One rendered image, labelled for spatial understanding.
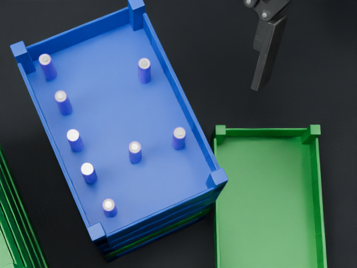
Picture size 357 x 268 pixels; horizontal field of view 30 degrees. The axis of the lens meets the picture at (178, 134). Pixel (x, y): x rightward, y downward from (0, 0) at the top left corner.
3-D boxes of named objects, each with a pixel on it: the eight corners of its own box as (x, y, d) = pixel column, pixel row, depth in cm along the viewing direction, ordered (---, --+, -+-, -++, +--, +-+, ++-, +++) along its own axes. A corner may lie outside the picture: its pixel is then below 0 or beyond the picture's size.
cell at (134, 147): (127, 153, 98) (126, 143, 92) (138, 149, 98) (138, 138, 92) (132, 165, 98) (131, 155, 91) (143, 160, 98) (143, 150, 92)
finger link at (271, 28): (275, 25, 59) (268, 22, 60) (256, 92, 63) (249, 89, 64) (288, 16, 62) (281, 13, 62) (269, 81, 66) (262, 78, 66)
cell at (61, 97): (58, 106, 99) (51, 92, 93) (69, 101, 100) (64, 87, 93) (62, 116, 99) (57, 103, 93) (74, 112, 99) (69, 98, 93)
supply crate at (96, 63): (19, 65, 101) (8, 45, 94) (141, 16, 104) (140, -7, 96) (95, 247, 95) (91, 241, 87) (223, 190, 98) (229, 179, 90)
